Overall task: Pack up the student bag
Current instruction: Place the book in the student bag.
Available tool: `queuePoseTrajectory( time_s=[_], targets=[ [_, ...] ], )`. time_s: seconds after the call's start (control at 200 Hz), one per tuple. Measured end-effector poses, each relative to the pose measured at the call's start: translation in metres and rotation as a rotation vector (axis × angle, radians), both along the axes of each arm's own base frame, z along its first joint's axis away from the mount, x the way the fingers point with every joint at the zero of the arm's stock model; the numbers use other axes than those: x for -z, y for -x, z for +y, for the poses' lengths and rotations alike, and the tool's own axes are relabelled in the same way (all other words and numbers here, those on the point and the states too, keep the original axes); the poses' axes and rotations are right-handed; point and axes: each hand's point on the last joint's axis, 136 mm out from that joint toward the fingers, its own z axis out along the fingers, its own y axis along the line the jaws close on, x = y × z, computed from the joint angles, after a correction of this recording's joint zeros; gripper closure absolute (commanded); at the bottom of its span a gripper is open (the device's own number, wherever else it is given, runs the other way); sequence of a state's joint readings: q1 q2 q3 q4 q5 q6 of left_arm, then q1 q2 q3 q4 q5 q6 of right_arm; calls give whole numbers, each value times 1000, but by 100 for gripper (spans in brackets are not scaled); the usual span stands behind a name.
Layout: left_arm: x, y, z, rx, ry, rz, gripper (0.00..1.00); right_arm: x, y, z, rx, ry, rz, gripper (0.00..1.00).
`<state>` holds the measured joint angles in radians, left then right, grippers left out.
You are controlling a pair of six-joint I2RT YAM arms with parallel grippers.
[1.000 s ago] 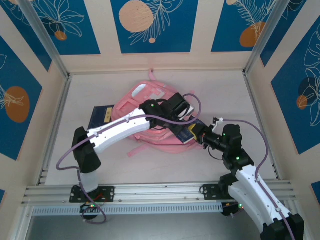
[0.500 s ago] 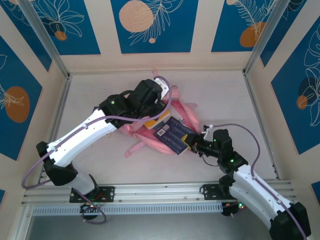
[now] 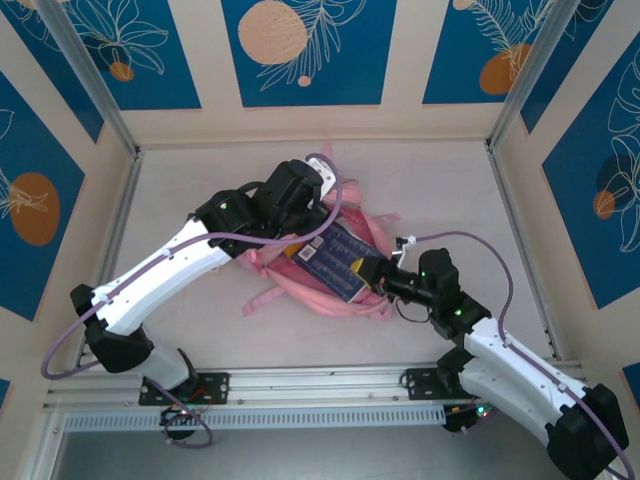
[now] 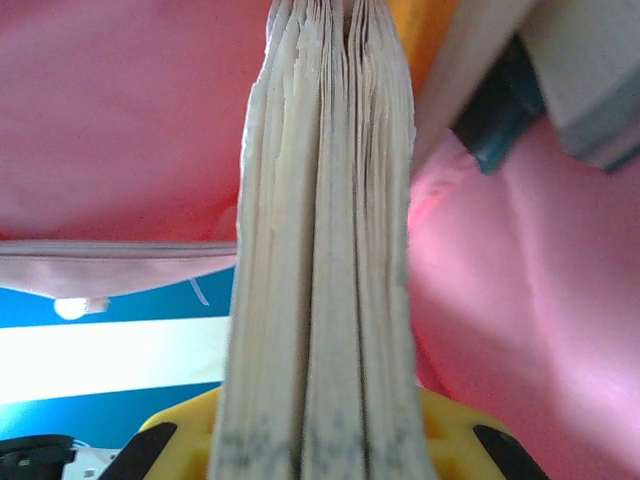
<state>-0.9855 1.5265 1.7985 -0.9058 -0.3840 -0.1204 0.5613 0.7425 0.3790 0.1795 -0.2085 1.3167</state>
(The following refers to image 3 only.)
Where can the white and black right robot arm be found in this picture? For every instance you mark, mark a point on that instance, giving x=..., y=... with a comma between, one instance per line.
x=525, y=365

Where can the blue floral wall panel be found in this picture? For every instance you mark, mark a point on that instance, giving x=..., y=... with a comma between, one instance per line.
x=175, y=75
x=50, y=150
x=350, y=60
x=450, y=60
x=560, y=80
x=60, y=85
x=575, y=225

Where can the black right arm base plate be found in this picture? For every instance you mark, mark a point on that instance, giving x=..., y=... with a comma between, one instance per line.
x=417, y=382

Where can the black controller board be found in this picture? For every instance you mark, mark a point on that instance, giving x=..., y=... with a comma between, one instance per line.
x=480, y=412
x=180, y=412

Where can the aluminium frame post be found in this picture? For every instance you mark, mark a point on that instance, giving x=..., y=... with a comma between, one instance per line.
x=90, y=75
x=530, y=75

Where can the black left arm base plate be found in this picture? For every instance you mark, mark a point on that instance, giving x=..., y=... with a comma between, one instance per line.
x=217, y=387

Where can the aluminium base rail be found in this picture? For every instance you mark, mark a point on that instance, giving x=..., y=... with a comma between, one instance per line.
x=310, y=385

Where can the aluminium side rail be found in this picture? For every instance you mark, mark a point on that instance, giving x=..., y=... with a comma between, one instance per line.
x=120, y=220
x=508, y=200

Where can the pink backpack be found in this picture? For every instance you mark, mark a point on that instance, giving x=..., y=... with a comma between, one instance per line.
x=285, y=272

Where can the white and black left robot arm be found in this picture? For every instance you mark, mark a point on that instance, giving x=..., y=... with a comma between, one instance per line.
x=165, y=270

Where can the navy blue printed book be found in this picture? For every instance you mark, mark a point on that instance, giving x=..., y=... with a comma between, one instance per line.
x=330, y=260

